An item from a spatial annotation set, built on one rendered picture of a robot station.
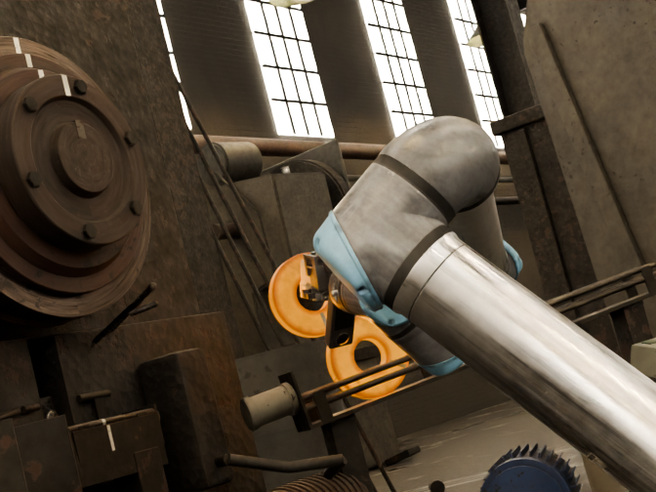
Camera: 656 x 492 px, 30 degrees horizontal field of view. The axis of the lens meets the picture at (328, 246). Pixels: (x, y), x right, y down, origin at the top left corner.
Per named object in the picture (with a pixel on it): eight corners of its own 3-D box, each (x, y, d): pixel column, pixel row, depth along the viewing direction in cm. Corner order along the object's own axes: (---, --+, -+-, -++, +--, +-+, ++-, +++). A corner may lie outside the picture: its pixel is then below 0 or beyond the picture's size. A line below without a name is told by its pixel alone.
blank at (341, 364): (315, 386, 221) (321, 385, 218) (335, 305, 226) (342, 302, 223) (392, 409, 225) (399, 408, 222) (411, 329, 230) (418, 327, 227)
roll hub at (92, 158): (15, 256, 181) (-26, 77, 184) (143, 248, 204) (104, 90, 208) (40, 246, 178) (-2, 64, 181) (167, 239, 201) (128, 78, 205)
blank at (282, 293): (254, 270, 222) (260, 267, 219) (328, 244, 228) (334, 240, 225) (286, 350, 221) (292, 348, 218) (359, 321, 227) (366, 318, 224)
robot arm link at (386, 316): (401, 342, 190) (357, 303, 186) (368, 330, 201) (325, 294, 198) (436, 294, 192) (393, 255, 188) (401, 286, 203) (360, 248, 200)
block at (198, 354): (163, 499, 212) (131, 364, 214) (192, 489, 218) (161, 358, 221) (209, 489, 206) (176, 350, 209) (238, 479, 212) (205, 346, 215)
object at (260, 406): (247, 431, 217) (235, 400, 217) (292, 415, 220) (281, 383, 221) (257, 430, 211) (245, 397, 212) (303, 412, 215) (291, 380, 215)
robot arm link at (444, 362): (493, 333, 197) (442, 285, 192) (449, 389, 195) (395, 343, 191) (468, 321, 205) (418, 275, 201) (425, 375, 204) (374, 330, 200)
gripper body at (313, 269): (339, 246, 216) (367, 251, 205) (346, 293, 217) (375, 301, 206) (299, 254, 213) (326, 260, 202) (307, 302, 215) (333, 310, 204)
